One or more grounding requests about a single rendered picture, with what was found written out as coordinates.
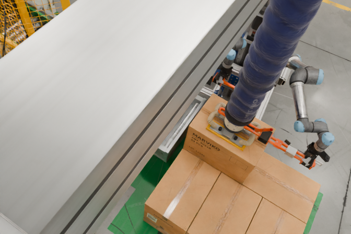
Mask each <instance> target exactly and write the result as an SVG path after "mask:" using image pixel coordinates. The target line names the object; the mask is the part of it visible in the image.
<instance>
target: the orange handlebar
mask: <svg viewBox="0 0 351 234"><path fill-rule="evenodd" d="M223 84H225V85H227V86H229V87H230V88H232V89H234V87H235V86H234V85H232V84H230V83H228V82H226V81H225V80H224V83H223ZM221 110H223V111H225V108H223V107H220V108H219V109H218V112H219V113H220V114H222V115H223V116H225V113H223V112H222V111H221ZM225 117H226V116H225ZM249 126H251V127H252V128H254V129H259V128H258V127H256V126H254V125H252V124H251V123H250V124H249ZM244 128H245V129H247V130H248V131H250V132H252V133H253V134H255V135H257V136H259V133H258V132H256V131H254V130H252V129H251V128H249V127H247V126H244ZM271 139H272V140H274V141H275V142H273V141H271V140H270V141H269V143H271V144H272V145H273V146H274V147H276V148H277V149H281V150H282V151H284V152H285V151H286V149H285V148H283V147H282V146H281V145H283V146H284V147H286V148H287V147H288V145H286V144H285V143H283V141H282V140H280V139H276V138H275V137H273V136H272V137H271ZM296 154H298V155H299V156H301V157H303V156H304V154H302V153H300V152H299V151H297V152H296ZM294 158H296V159H298V160H299V161H302V158H300V157H298V156H296V155H295V156H294Z"/></svg>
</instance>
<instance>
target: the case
mask: <svg viewBox="0 0 351 234"><path fill-rule="evenodd" d="M220 102H223V103H224V104H227V103H228V101H226V100H224V99H223V98H221V97H219V96H217V95H216V94H214V93H213V94H212V95H211V96H210V98H209V99H208V100H207V102H206V103H205V104H204V106H203V107H202V108H201V110H200V111H199V113H198V114H197V115H196V117H195V118H194V119H193V121H192V122H191V124H190V125H189V128H188V131H187V134H186V138H185V142H184V146H183V147H184V148H185V149H187V150H188V151H190V152H192V153H193V154H195V155H197V156H198V157H200V158H201V159H203V160H204V161H206V162H207V163H209V164H210V165H212V166H214V167H215V168H217V169H218V170H220V171H221V172H223V173H225V174H226V175H228V176H230V177H231V178H233V179H234V180H236V181H237V182H239V183H241V184H242V183H243V182H244V180H245V179H246V178H247V177H248V175H249V174H250V173H251V171H252V170H253V169H254V168H255V166H256V164H257V163H258V161H259V159H260V157H261V156H262V153H263V151H264V150H265V148H266V146H267V145H268V143H267V144H263V143H262V142H260V141H259V140H258V139H257V137H258V136H257V135H255V139H254V141H253V143H252V144H251V145H250V146H246V147H245V149H244V151H241V150H239V149H238V148H236V147H235V146H233V145H231V144H230V143H228V142H226V141H225V140H223V139H222V138H220V137H218V136H217V135H215V134H213V133H212V132H210V131H208V130H207V129H206V127H207V126H208V124H209V123H208V121H207V120H208V117H209V115H210V114H211V113H212V112H214V111H215V106H216V105H217V104H218V103H220ZM213 120H214V121H216V122H217V123H219V124H221V125H222V126H224V121H223V120H221V119H219V118H218V117H216V116H215V117H214V118H213ZM253 121H254V122H257V123H259V124H260V125H261V129H262V128H272V129H273V130H272V132H273V133H274V132H275V130H276V129H275V128H273V127H271V126H269V125H268V124H266V123H264V122H262V121H261V120H259V119H257V118H256V117H254V119H253ZM236 134H237V135H239V136H241V137H242V138H244V139H246V140H248V139H249V138H250V137H249V136H248V135H247V134H245V133H243V132H240V133H236Z"/></svg>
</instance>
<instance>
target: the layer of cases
mask: <svg viewBox="0 0 351 234"><path fill-rule="evenodd" d="M320 187H321V185H320V184H319V183H317V182H315V181H313V180H312V179H310V178H308V177H307V176H305V175H303V174H302V173H300V172H298V171H297V170H295V169H293V168H291V167H290V166H288V165H286V164H284V163H283V162H281V161H279V160H277V159H276V158H274V157H272V156H271V155H269V154H267V153H265V152H263V153H262V156H261V157H260V159H259V161H258V163H257V164H256V166H255V168H254V169H253V170H252V171H251V173H250V174H249V175H248V177H247V178H246V179H245V180H244V182H243V183H242V184H241V183H239V182H237V181H236V180H234V179H233V178H231V177H230V176H228V175H226V174H225V173H223V172H221V171H220V170H218V169H217V168H215V167H214V166H212V165H210V164H209V163H207V162H206V161H204V160H203V159H201V158H200V157H198V156H197V155H195V154H193V153H192V152H190V151H188V150H187V149H185V148H183V149H182V150H181V151H180V153H179V154H178V156H177V157H176V159H175V160H174V162H173V163H172V165H171V166H170V168H169V169H168V170H167V172H166V173H165V175H164V176H163V177H162V179H161V180H160V182H159V183H158V185H157V186H156V188H155V189H154V191H153V192H152V194H151V195H150V197H149V198H148V199H147V201H146V202H145V209H144V217H146V218H147V219H149V220H150V221H152V222H153V223H154V224H156V225H157V226H159V227H160V228H162V229H163V230H164V231H166V232H167V233H169V234H303V232H304V229H305V227H306V223H307V221H308V219H309V216H310V213H311V211H312V208H313V206H314V203H315V200H316V198H317V195H318V192H319V189H320ZM206 197H207V198H206ZM199 209H200V210H199ZM191 223H192V224H191ZM188 228H189V229H188Z"/></svg>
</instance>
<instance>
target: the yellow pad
mask: <svg viewBox="0 0 351 234"><path fill-rule="evenodd" d="M213 121H214V120H213ZM214 122H215V123H216V124H217V127H216V128H213V127H212V126H211V125H210V124H208V126H207V127H206V129H207V130H208V131H210V132H212V133H213V134H215V135H217V136H218V137H220V138H222V139H223V140H225V141H226V142H228V143H230V144H231V145H233V146H235V147H236V148H238V149H239V150H241V151H244V149H245V147H246V146H245V145H240V144H239V140H240V139H244V138H242V137H241V136H239V135H237V134H235V133H234V134H233V136H232V138H231V139H230V138H228V137H227V136H225V135H223V134H222V132H223V131H224V129H225V127H224V126H222V125H221V124H219V123H217V122H216V121H214ZM244 140H246V139H244ZM246 141H247V140H246Z"/></svg>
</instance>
